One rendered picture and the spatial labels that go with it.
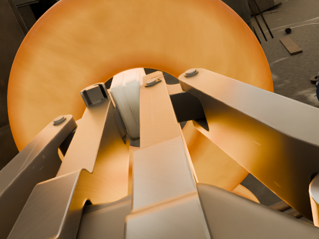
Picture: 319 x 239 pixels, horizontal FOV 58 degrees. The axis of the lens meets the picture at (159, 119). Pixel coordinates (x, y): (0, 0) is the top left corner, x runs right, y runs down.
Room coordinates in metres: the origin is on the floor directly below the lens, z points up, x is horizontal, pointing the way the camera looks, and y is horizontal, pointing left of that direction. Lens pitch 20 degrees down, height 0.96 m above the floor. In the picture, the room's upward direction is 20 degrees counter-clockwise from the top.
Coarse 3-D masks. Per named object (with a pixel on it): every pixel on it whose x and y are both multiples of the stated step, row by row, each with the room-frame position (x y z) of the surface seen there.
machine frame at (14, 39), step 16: (0, 0) 0.51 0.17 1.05; (0, 16) 0.50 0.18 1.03; (16, 16) 0.59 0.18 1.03; (0, 32) 0.50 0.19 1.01; (16, 32) 0.51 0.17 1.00; (0, 48) 0.49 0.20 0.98; (16, 48) 0.50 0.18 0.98; (0, 64) 0.48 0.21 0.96; (0, 80) 0.48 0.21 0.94; (0, 96) 0.47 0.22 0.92; (0, 112) 0.47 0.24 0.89; (0, 128) 0.46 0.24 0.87; (0, 144) 0.41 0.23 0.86; (0, 160) 0.40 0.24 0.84
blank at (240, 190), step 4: (240, 184) 0.27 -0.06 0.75; (236, 188) 0.26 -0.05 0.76; (240, 188) 0.26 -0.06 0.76; (244, 188) 0.27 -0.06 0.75; (236, 192) 0.25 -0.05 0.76; (240, 192) 0.25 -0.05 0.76; (244, 192) 0.26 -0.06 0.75; (248, 192) 0.26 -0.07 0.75; (244, 196) 0.25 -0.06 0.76; (248, 196) 0.25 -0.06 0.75; (252, 196) 0.26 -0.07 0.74; (256, 200) 0.26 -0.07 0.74
